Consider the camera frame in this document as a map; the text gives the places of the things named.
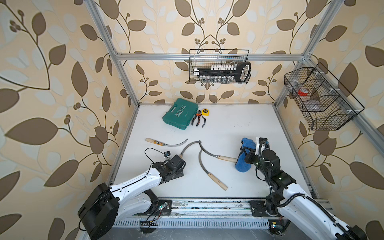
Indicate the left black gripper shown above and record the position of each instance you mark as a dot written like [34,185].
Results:
[180,173]

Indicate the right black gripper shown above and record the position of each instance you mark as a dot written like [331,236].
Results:
[249,156]

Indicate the blue microfiber rag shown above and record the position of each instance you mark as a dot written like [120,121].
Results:
[244,160]

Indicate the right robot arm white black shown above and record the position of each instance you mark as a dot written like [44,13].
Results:
[288,199]

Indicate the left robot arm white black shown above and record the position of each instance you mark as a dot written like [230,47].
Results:
[107,205]

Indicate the green plastic tool case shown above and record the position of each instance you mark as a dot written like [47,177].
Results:
[180,114]

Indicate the yellow black tape measure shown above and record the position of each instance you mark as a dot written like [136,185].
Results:
[205,112]

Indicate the red item in basket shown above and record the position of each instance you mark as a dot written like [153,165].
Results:
[303,92]

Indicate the black socket bit holder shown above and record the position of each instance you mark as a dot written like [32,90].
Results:
[237,73]

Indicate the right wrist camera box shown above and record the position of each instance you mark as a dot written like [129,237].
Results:
[262,143]

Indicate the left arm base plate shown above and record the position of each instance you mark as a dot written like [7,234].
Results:
[161,206]

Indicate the aluminium front rail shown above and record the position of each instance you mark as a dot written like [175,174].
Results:
[216,208]

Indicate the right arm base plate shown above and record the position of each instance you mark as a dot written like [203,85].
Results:
[259,208]

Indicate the black red handled pliers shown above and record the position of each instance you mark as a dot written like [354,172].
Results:
[198,116]

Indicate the right wall wire basket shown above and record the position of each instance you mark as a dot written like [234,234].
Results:
[330,104]

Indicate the wall wire basket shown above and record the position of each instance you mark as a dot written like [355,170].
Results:
[203,58]
[330,104]

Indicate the back wall wire basket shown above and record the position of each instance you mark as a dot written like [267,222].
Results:
[203,58]

